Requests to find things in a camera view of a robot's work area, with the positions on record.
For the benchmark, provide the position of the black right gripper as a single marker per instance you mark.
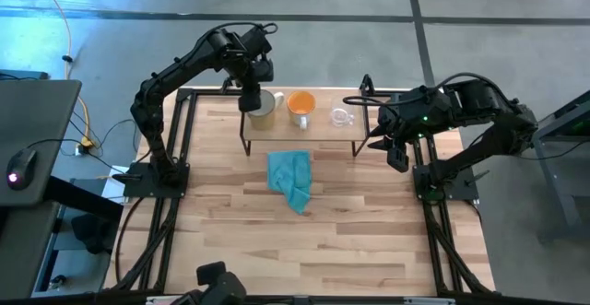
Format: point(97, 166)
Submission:
point(415, 111)

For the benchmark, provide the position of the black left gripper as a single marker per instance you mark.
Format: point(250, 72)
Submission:
point(253, 61)

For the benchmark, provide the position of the small clear glass cup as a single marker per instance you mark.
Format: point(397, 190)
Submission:
point(342, 113)

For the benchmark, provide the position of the large cream mug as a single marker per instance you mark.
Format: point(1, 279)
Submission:
point(267, 120)

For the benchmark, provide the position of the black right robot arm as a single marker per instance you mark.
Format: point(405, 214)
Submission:
point(498, 139)

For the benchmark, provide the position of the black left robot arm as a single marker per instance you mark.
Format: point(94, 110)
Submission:
point(184, 65)

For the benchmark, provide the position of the wooden shelf with black legs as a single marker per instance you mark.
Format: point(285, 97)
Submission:
point(322, 132)

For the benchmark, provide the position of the black clamp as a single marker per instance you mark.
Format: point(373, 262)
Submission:
point(226, 84)
point(366, 81)

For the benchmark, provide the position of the teal cloth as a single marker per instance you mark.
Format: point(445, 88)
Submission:
point(290, 176)

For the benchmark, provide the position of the dark grey metal trolley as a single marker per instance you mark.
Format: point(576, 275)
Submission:
point(552, 180)

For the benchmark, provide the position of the yellow plug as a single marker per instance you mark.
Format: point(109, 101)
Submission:
point(86, 144)

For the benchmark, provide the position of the black desk beam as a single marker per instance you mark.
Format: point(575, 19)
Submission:
point(83, 196)

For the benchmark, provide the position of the black device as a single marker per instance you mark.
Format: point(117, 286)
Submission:
point(221, 289)

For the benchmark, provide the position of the black desk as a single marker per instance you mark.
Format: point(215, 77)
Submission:
point(32, 134)

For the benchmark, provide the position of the black bag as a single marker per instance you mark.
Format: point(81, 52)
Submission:
point(92, 233)

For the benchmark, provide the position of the black computer mouse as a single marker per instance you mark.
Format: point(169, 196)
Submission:
point(20, 169)

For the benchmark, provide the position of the grey metal cart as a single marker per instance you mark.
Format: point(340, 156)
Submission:
point(69, 263)

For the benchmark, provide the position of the black caster wheel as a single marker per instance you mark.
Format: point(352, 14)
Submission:
point(56, 281)

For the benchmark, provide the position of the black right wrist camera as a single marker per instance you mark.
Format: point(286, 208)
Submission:
point(398, 158)

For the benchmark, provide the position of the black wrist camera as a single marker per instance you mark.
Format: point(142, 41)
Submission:
point(250, 100)
point(398, 158)

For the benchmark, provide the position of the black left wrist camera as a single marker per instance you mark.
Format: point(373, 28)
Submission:
point(250, 100)

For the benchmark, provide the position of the black aluminium frame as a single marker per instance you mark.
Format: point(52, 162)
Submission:
point(183, 94)
point(418, 95)

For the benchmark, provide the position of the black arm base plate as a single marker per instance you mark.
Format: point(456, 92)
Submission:
point(138, 183)
point(461, 185)

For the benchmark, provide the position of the silver bracket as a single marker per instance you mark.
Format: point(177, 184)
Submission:
point(156, 300)
point(428, 301)

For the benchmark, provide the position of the black table edge rail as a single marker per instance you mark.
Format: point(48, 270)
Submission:
point(322, 301)

